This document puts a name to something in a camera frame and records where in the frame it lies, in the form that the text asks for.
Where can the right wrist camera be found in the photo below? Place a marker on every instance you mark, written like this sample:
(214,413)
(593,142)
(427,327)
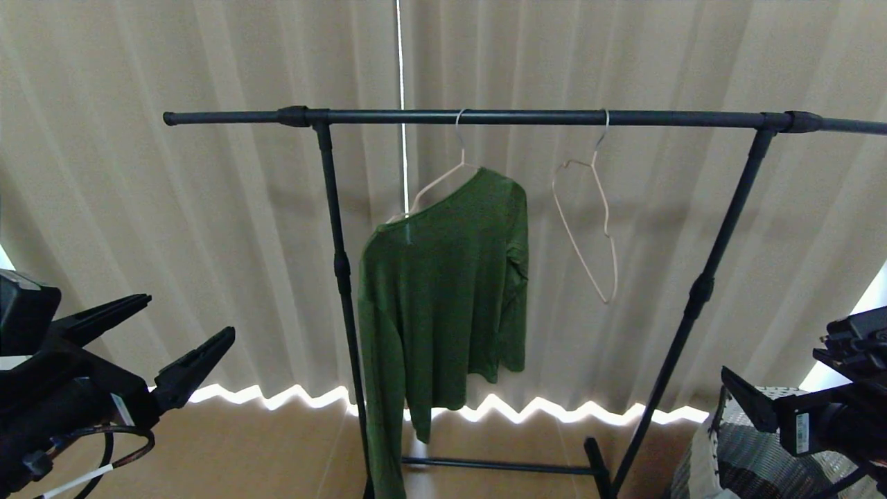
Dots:
(859,339)

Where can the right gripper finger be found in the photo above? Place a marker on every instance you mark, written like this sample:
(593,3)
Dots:
(755,405)

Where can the white laundry basket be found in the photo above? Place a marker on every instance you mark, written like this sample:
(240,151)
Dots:
(748,457)

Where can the beige curtain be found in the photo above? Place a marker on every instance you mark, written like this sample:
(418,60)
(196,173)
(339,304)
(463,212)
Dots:
(173,208)

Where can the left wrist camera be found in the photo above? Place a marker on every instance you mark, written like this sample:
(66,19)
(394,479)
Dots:
(24,312)

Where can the green printed shirt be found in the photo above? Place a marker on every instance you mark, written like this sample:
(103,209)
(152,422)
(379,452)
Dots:
(443,291)

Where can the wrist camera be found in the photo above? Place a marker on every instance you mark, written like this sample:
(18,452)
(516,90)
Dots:
(24,312)
(859,339)

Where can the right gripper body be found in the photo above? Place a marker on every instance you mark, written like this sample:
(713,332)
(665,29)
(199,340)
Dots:
(838,419)

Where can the black clothes rack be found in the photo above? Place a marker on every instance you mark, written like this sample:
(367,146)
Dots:
(527,118)

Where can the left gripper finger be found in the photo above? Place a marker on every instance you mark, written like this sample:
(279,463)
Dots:
(190,374)
(97,319)

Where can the pink clothes hanger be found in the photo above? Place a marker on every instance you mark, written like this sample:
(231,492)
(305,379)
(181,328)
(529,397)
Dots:
(605,208)
(436,186)

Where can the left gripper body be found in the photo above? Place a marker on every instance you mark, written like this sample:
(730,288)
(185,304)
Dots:
(69,395)

